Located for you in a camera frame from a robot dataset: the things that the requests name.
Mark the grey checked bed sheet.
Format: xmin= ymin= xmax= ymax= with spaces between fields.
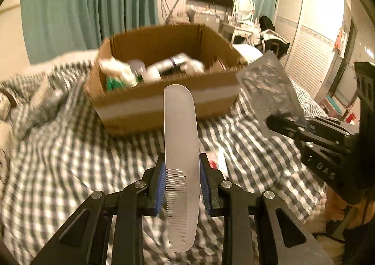
xmin=1 ymin=61 xmax=325 ymax=264

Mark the translucent white comb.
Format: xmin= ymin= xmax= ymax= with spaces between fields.
xmin=164 ymin=84 xmax=200 ymax=253

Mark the clear crinkled plastic bag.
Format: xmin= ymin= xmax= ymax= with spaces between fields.
xmin=236 ymin=51 xmax=306 ymax=138

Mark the floral duvet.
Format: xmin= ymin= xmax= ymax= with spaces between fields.
xmin=0 ymin=89 xmax=19 ymax=172

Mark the white red paper sachet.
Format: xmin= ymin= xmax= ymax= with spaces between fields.
xmin=206 ymin=148 xmax=229 ymax=179

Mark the green snack packet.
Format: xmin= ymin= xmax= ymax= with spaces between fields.
xmin=106 ymin=77 xmax=129 ymax=92

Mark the white tissue pack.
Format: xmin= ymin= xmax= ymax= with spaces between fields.
xmin=180 ymin=59 xmax=205 ymax=75

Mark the chair with clothes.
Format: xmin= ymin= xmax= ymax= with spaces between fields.
xmin=254 ymin=16 xmax=290 ymax=59

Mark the white dressing table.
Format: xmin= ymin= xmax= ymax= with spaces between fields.
xmin=219 ymin=21 xmax=261 ymax=44

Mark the person's hand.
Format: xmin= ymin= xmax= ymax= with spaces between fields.
xmin=325 ymin=187 xmax=375 ymax=230

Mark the grey mini fridge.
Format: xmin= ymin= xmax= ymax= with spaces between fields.
xmin=187 ymin=9 xmax=220 ymax=32

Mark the white oval vanity mirror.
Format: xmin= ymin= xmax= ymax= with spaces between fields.
xmin=235 ymin=0 xmax=255 ymax=21

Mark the grey white tube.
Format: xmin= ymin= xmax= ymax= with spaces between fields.
xmin=142 ymin=53 xmax=191 ymax=83

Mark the white louvred wardrobe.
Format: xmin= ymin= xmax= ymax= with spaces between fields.
xmin=274 ymin=0 xmax=345 ymax=97

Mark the brown cardboard box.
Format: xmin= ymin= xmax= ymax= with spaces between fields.
xmin=84 ymin=24 xmax=247 ymax=135

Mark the white lace cloth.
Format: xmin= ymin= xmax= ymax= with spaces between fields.
xmin=98 ymin=57 xmax=138 ymax=87

